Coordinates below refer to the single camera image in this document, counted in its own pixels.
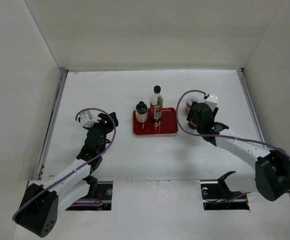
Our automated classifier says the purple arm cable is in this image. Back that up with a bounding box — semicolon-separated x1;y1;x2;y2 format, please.
11;107;118;224
176;89;290;194

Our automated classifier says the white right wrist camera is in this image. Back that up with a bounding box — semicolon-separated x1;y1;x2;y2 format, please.
204;93;219;111

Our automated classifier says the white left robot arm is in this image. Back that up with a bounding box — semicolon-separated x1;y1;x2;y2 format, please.
12;108;119;238

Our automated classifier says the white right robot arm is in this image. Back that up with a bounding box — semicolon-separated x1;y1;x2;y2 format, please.
186;101;290;202

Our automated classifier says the black cap clear bottle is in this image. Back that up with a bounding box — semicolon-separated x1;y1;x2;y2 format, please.
135;101;148;123

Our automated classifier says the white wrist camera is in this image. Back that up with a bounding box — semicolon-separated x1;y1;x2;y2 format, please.
204;93;219;111
76;110;99;128

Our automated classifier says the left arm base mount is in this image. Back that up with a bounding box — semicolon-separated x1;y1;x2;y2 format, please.
66;175;114;211

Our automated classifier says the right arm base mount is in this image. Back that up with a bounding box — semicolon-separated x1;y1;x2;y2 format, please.
200;171;250;211

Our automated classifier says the red lacquer tray gold rim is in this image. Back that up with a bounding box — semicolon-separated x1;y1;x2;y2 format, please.
132;107;178;137

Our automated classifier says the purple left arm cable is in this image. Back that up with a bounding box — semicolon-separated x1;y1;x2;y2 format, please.
11;107;118;224

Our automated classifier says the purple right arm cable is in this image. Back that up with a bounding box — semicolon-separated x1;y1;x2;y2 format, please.
176;89;290;194

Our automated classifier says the red lid white jar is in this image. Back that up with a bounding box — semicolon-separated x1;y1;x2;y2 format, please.
188;121;197;130

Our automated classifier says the dark red sauce bottle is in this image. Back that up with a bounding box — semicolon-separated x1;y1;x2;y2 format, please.
149;85;163;127

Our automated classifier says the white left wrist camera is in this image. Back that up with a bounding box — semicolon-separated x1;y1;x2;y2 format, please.
76;110;99;128

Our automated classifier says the white lid spice jar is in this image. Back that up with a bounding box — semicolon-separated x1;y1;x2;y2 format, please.
184;96;199;114

